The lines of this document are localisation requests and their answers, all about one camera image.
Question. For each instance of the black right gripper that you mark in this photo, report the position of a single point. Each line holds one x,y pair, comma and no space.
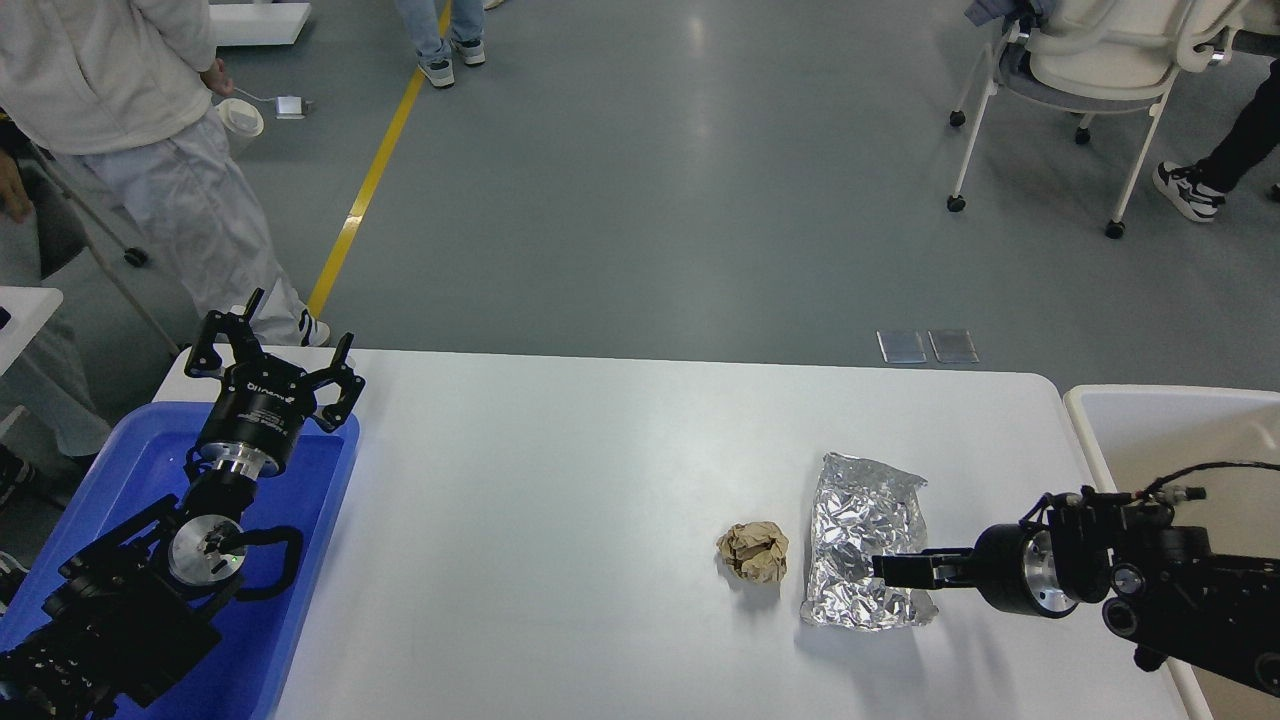
1013,569

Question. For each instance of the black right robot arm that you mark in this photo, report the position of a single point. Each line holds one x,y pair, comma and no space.
1160,584

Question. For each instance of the white power adapter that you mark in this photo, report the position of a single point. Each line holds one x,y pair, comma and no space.
290,107

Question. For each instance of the right floor socket plate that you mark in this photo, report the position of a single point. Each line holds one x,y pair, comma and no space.
953,346

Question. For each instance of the seated person black trousers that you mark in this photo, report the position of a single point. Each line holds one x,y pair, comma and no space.
1198,190

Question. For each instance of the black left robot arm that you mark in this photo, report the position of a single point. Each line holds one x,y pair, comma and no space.
134,613

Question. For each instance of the white side table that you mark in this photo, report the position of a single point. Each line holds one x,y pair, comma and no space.
29,308

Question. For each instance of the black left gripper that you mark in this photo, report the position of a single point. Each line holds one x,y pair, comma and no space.
252,423

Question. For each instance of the left floor socket plate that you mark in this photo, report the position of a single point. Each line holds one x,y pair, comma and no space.
902,347

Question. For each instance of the person in blue jeans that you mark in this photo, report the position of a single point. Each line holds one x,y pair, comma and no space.
435,49

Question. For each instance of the person in white clothes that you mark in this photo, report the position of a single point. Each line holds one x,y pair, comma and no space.
122,92

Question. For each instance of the white office chair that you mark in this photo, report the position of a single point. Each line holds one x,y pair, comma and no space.
1091,58

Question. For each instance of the floor socket plate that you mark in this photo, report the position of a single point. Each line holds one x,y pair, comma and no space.
902,347
953,346

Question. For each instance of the white round floor object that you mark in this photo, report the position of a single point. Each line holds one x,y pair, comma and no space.
242,123

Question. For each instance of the beige plastic bin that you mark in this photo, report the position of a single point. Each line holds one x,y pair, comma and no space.
1132,435

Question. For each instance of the crumpled brown paper ball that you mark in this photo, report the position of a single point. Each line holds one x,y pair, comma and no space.
756,551

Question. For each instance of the aluminium foil bag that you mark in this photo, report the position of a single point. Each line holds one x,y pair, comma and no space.
863,508

